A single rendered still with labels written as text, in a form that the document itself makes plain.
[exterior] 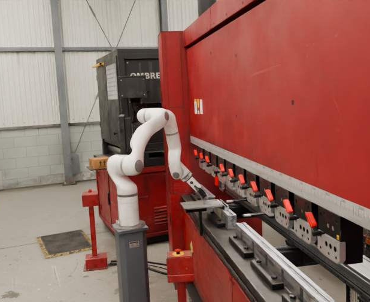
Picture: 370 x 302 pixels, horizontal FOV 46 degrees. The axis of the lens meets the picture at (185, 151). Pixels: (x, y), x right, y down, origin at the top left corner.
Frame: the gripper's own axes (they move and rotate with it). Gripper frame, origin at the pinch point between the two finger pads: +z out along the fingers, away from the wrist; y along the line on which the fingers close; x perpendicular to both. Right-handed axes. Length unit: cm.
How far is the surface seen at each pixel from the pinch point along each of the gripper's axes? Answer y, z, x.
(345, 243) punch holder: -162, 4, -37
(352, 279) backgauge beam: -121, 42, -32
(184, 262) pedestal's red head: -50, 11, 31
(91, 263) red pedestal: 142, 8, 147
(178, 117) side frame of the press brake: 85, -44, -23
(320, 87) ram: -149, -36, -67
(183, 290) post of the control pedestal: -44, 25, 45
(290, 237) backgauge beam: -56, 40, -24
